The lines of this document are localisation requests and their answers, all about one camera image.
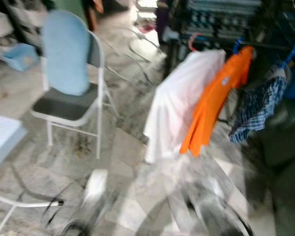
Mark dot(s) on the blue plaid shirt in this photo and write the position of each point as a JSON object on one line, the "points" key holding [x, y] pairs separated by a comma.
{"points": [[255, 108]]}

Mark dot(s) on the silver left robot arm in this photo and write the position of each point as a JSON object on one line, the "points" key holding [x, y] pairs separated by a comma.
{"points": [[81, 219]]}

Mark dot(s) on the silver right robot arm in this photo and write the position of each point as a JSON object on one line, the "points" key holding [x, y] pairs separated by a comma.
{"points": [[211, 211]]}

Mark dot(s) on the pink plastic hanger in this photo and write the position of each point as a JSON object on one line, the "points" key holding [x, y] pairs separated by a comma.
{"points": [[191, 43]]}

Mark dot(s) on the orange shirt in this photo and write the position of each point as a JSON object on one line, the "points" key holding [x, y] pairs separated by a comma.
{"points": [[211, 103]]}

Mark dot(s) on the white shirt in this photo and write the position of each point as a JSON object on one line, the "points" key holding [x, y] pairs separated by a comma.
{"points": [[177, 103]]}

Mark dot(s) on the black drying rack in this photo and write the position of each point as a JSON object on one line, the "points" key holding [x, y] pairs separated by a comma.
{"points": [[206, 22]]}

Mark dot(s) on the dark purple bin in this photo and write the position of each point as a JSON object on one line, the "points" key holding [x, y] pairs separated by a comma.
{"points": [[162, 22]]}

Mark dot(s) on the pink floor cloth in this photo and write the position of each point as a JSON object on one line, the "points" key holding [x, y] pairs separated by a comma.
{"points": [[147, 27]]}

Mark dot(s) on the white folding chair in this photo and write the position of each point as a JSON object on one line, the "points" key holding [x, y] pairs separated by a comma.
{"points": [[64, 105]]}

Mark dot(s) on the light blue cushion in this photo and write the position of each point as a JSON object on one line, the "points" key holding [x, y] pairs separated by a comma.
{"points": [[66, 54]]}

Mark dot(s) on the green cabinet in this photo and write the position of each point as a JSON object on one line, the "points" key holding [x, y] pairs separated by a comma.
{"points": [[69, 6]]}

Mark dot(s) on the light blue plastic basket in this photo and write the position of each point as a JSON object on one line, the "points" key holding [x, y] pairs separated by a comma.
{"points": [[20, 58]]}

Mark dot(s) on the dark shoe shelf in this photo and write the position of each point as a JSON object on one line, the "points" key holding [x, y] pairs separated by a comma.
{"points": [[19, 29]]}

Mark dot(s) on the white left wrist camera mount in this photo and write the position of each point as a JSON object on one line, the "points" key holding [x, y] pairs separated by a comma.
{"points": [[96, 184]]}

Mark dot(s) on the brown wooden post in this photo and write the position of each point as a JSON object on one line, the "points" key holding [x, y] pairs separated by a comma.
{"points": [[92, 17]]}

